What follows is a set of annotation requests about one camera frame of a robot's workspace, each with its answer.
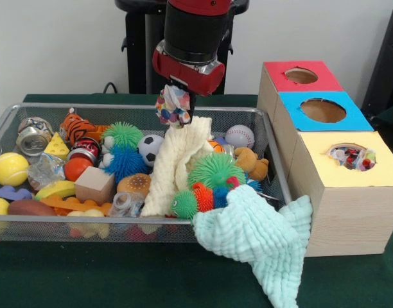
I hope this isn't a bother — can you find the green spiky ball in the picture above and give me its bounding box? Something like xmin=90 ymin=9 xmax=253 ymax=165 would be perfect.
xmin=103 ymin=121 xmax=145 ymax=149

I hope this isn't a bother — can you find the shallow mesh bin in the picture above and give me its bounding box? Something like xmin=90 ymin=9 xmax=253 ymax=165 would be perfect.
xmin=0 ymin=102 xmax=296 ymax=244

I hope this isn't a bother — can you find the blue spiky toy with eyes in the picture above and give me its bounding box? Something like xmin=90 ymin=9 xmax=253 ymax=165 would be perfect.
xmin=99 ymin=136 xmax=149 ymax=184

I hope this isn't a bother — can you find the light blue knitted cloth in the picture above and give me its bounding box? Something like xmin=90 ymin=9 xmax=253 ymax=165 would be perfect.
xmin=192 ymin=185 xmax=313 ymax=308

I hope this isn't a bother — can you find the orange-red ball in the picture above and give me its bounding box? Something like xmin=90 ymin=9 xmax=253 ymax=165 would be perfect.
xmin=64 ymin=157 xmax=94 ymax=182

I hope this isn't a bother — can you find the black and white soccer ball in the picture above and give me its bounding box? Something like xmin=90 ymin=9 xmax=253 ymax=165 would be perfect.
xmin=137 ymin=134 xmax=165 ymax=167

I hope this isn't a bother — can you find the multicolour spiky caterpillar toy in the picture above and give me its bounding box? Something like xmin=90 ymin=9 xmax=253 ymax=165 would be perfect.
xmin=169 ymin=175 xmax=241 ymax=219

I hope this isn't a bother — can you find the yellow tennis ball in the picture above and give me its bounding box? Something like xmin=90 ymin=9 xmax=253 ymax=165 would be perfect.
xmin=0 ymin=152 xmax=30 ymax=187

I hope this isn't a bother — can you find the pastel patterned small cloth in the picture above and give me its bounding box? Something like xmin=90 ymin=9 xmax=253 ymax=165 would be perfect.
xmin=154 ymin=83 xmax=193 ymax=130

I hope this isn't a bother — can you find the white toy baseball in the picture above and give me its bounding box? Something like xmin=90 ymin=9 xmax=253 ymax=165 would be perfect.
xmin=224 ymin=124 xmax=256 ymax=149

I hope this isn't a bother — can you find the wooden box with three holes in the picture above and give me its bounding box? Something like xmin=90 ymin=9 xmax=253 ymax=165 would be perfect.
xmin=256 ymin=60 xmax=393 ymax=257

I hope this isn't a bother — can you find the yellow cheese wedge toy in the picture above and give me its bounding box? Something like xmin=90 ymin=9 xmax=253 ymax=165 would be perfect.
xmin=44 ymin=132 xmax=71 ymax=160

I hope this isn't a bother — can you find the orange tiger plush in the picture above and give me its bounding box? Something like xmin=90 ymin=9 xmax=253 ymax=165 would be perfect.
xmin=60 ymin=108 xmax=98 ymax=146

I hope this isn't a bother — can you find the colourful spotted cloth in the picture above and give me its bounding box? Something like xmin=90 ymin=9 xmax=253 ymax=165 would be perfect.
xmin=329 ymin=146 xmax=376 ymax=171

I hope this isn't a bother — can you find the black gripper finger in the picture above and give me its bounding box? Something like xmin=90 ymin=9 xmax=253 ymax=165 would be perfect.
xmin=183 ymin=85 xmax=197 ymax=126

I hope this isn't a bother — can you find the dark green tablecloth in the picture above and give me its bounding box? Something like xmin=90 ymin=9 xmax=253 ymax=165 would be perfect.
xmin=371 ymin=104 xmax=393 ymax=133
xmin=0 ymin=93 xmax=393 ymax=308

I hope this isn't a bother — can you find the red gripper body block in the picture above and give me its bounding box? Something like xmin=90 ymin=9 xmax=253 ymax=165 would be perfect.
xmin=152 ymin=40 xmax=226 ymax=98

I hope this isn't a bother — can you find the green spiky toy with eyes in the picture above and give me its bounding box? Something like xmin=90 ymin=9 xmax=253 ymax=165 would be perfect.
xmin=187 ymin=152 xmax=247 ymax=190

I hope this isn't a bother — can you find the cream knitted cloth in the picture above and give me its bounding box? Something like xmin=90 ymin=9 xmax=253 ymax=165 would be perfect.
xmin=141 ymin=115 xmax=214 ymax=218

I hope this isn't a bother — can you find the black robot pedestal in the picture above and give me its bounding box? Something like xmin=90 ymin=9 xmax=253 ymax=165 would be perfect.
xmin=114 ymin=0 xmax=250 ymax=95

